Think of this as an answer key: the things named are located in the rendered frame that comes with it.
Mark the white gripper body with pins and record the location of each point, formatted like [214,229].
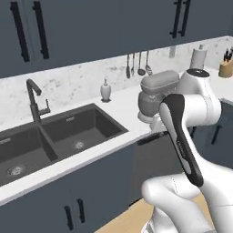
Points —
[159,123]

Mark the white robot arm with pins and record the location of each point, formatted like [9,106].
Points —
[209,103]

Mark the grey stand mixer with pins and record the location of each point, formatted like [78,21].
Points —
[157,83]

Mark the dark grey dishwasher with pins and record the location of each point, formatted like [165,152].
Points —
[151,170]

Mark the dark hanging ladle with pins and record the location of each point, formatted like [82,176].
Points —
[141,72]

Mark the grey hanging spoon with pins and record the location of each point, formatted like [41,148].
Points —
[148,69]

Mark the slim dark hanging utensil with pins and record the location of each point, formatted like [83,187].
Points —
[133,69]

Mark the dark hanging spatula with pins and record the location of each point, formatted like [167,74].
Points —
[128,71]

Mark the white soap dispenser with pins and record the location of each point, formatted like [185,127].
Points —
[105,91]

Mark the dark blue base cupboard door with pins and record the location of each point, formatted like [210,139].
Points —
[30,215]
[226,136]
[106,188]

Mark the dark double sink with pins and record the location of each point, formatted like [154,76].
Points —
[91,127]

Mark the white paper towel roll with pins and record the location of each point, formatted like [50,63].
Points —
[198,59]

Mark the wooden knife block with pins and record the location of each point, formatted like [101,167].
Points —
[226,69]

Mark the black tap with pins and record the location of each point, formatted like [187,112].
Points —
[32,100]

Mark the grey wall outlet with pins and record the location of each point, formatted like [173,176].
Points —
[172,52]

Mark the dark blue wall cupboard door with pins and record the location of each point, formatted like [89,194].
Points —
[75,30]
[136,24]
[6,36]
[209,18]

